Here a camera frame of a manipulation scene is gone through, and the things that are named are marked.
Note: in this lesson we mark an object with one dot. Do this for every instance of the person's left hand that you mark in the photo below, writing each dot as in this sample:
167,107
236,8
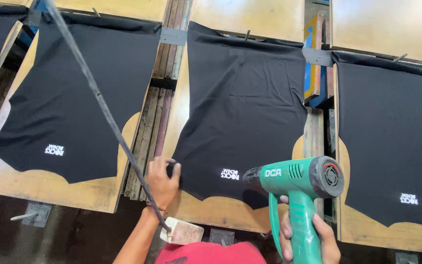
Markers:
161,187

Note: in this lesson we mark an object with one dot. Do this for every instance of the white plug block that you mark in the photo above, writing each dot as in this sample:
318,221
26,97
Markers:
183,231

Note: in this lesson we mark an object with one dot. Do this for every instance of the blue metal bar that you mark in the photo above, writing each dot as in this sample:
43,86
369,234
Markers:
28,31

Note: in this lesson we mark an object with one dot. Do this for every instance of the blue yellow screen frame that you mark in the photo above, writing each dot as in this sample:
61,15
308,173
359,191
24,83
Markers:
313,62

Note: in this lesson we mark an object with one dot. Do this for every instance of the grey metal floor bracket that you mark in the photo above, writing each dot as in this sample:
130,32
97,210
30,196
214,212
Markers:
39,216
222,237
407,258

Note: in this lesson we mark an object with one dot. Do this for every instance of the red shirt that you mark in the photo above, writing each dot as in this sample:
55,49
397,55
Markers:
211,253

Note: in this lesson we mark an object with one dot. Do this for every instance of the wooden plank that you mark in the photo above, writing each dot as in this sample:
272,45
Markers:
313,128

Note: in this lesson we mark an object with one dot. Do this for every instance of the green heat gun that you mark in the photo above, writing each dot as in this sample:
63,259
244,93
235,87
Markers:
299,179

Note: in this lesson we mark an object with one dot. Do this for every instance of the black fabric panel white print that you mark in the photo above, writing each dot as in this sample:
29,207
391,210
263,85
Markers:
394,143
244,117
71,99

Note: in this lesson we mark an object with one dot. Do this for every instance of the person's right hand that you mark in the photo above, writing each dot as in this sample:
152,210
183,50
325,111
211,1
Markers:
324,242

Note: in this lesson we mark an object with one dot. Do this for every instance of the metal pin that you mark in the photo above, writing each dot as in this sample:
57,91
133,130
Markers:
22,217
400,57
247,34
96,12

